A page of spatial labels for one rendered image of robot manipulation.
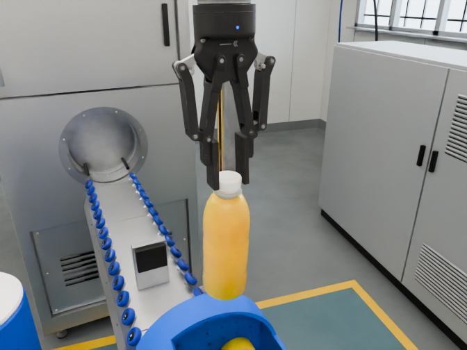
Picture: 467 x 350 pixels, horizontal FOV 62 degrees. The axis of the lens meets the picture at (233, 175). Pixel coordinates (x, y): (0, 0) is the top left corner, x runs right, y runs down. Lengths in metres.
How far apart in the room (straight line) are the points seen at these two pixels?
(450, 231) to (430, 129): 0.55
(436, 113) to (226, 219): 1.86
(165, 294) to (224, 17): 0.93
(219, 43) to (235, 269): 0.33
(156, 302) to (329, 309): 1.56
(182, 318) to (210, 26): 0.49
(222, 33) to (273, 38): 4.83
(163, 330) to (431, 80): 1.93
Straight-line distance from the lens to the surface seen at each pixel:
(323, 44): 5.63
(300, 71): 5.52
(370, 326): 2.55
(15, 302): 1.17
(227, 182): 0.53
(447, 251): 2.39
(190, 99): 0.48
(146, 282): 1.25
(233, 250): 0.58
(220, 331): 0.84
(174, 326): 0.73
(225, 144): 1.28
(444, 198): 2.32
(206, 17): 0.47
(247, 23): 0.47
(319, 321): 2.50
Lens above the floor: 1.74
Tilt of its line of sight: 24 degrees down
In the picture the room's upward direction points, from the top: straight up
